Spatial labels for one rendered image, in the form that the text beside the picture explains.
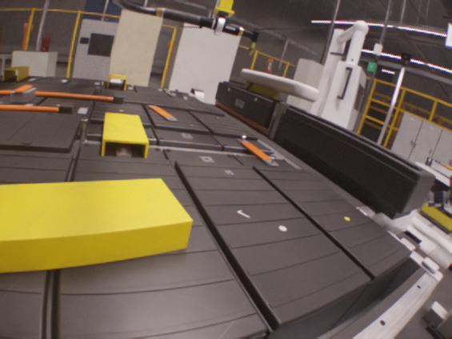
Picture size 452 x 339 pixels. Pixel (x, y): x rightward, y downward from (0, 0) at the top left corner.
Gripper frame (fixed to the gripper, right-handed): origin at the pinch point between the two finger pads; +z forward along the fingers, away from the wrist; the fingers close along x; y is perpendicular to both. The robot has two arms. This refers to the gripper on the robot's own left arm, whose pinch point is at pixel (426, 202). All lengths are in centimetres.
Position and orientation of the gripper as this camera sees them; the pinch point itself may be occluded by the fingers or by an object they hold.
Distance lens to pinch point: 119.5
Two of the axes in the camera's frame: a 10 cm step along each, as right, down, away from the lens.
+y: -1.7, 9.6, -2.2
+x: 9.7, 2.1, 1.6
